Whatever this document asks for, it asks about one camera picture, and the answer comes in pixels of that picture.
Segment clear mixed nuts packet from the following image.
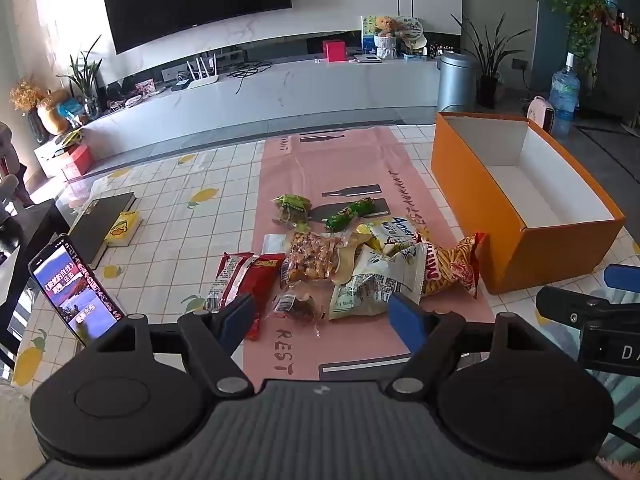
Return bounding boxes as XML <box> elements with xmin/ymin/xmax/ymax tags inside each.
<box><xmin>280</xmin><ymin>230</ymin><xmax>346</xmax><ymax>288</ymax></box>

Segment dark cabinet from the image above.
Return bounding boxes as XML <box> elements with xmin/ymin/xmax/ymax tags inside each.
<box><xmin>595</xmin><ymin>25</ymin><xmax>640</xmax><ymax>123</ymax></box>

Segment smartphone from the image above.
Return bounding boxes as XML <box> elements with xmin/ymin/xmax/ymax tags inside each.
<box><xmin>28</xmin><ymin>233</ymin><xmax>126</xmax><ymax>348</ymax></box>

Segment orange cardboard box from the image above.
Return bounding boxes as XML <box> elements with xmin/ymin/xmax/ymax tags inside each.
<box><xmin>431</xmin><ymin>112</ymin><xmax>627</xmax><ymax>296</ymax></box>

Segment blue white printed box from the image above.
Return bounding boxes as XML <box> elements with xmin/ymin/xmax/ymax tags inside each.
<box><xmin>361</xmin><ymin>15</ymin><xmax>381</xmax><ymax>55</ymax></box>

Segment dried yellow flowers vase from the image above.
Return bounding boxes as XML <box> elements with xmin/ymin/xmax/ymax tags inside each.
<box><xmin>10</xmin><ymin>77</ymin><xmax>48</xmax><ymax>143</ymax></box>

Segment pink space heater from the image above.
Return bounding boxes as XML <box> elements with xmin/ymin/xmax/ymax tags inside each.
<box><xmin>527</xmin><ymin>96</ymin><xmax>557</xmax><ymax>133</ymax></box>

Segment blue water bottle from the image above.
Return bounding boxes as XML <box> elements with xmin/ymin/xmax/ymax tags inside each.
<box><xmin>549</xmin><ymin>52</ymin><xmax>582</xmax><ymax>138</ymax></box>

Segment white tv cabinet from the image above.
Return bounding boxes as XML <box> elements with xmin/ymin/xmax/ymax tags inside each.
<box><xmin>35</xmin><ymin>52</ymin><xmax>443</xmax><ymax>161</ymax></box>

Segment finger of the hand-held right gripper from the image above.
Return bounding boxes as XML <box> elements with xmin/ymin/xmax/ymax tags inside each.
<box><xmin>602</xmin><ymin>263</ymin><xmax>640</xmax><ymax>292</ymax></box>
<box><xmin>535</xmin><ymin>286</ymin><xmax>612</xmax><ymax>332</ymax></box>

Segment yellow tissue pack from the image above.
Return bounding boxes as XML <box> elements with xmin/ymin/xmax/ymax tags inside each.
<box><xmin>104</xmin><ymin>211</ymin><xmax>142</xmax><ymax>246</ymax></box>

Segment red snack packet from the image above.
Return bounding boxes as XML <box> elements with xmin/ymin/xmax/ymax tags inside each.
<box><xmin>204</xmin><ymin>251</ymin><xmax>286</xmax><ymax>342</ymax></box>

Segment beige vacuum snack packet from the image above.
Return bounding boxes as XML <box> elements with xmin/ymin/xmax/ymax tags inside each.
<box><xmin>332</xmin><ymin>234</ymin><xmax>373</xmax><ymax>288</ymax></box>

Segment red yellow fries snack bag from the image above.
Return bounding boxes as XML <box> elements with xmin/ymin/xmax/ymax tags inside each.
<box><xmin>417</xmin><ymin>232</ymin><xmax>487</xmax><ymax>300</ymax></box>

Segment thin leaf potted plant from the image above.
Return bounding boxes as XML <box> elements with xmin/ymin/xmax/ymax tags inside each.
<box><xmin>57</xmin><ymin>35</ymin><xmax>103</xmax><ymax>121</ymax></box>

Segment long leaf potted plant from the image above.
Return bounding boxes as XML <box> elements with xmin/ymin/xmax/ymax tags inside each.
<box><xmin>452</xmin><ymin>10</ymin><xmax>531</xmax><ymax>108</ymax></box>

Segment white yellow snack bag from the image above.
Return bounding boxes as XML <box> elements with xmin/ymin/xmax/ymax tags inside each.
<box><xmin>327</xmin><ymin>245</ymin><xmax>426</xmax><ymax>321</ymax></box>
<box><xmin>356</xmin><ymin>215</ymin><xmax>431</xmax><ymax>256</ymax></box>

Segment black cables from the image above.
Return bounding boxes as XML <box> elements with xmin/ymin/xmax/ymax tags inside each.
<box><xmin>227</xmin><ymin>60</ymin><xmax>273</xmax><ymax>82</ymax></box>

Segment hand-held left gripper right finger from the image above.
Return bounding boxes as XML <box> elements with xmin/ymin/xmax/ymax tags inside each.
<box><xmin>386</xmin><ymin>291</ymin><xmax>551</xmax><ymax>396</ymax></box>

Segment white router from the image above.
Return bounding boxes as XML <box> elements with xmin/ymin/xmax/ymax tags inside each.
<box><xmin>186</xmin><ymin>54</ymin><xmax>221</xmax><ymax>90</ymax></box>

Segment black notebook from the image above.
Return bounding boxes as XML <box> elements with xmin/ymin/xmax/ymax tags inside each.
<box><xmin>67</xmin><ymin>191</ymin><xmax>137</xmax><ymax>268</ymax></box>

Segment black television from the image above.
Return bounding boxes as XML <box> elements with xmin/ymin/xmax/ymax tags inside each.
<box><xmin>100</xmin><ymin>0</ymin><xmax>293</xmax><ymax>55</ymax></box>

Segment silver trash can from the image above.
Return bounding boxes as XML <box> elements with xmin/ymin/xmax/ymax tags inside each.
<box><xmin>437</xmin><ymin>51</ymin><xmax>478</xmax><ymax>112</ymax></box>

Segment red storage box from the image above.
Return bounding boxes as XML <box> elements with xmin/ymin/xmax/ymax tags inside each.
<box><xmin>60</xmin><ymin>144</ymin><xmax>96</xmax><ymax>180</ymax></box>

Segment green sausage snack packet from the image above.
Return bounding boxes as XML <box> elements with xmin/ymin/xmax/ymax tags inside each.
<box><xmin>325</xmin><ymin>197</ymin><xmax>376</xmax><ymax>232</ymax></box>

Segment pink printed mat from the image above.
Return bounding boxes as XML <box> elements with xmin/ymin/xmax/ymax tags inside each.
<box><xmin>242</xmin><ymin>126</ymin><xmax>496</xmax><ymax>381</ymax></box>

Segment trailing ivy plant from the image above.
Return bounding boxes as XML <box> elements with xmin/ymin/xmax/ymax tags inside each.
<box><xmin>545</xmin><ymin>0</ymin><xmax>608</xmax><ymax>81</ymax></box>

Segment lemon print checked tablecloth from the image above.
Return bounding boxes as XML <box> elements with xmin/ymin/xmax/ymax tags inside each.
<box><xmin>12</xmin><ymin>122</ymin><xmax>640</xmax><ymax>401</ymax></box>

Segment green pea snack packet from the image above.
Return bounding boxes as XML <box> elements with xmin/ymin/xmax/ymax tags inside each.
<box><xmin>271</xmin><ymin>193</ymin><xmax>313</xmax><ymax>226</ymax></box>

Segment teddy bear bouquet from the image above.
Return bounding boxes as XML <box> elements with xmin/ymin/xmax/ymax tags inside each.
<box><xmin>374</xmin><ymin>16</ymin><xmax>398</xmax><ymax>59</ymax></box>

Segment clear dark dried fruit packet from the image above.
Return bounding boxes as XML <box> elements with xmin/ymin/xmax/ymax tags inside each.
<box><xmin>267</xmin><ymin>280</ymin><xmax>331</xmax><ymax>338</ymax></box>

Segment round printed hand fan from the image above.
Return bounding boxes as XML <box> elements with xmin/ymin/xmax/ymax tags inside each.
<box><xmin>397</xmin><ymin>16</ymin><xmax>428</xmax><ymax>50</ymax></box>

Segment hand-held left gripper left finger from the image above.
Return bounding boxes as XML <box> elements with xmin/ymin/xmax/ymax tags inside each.
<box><xmin>90</xmin><ymin>292</ymin><xmax>257</xmax><ymax>399</ymax></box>

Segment row of small bottles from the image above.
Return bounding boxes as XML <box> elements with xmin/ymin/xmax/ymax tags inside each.
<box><xmin>607</xmin><ymin>7</ymin><xmax>640</xmax><ymax>43</ymax></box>

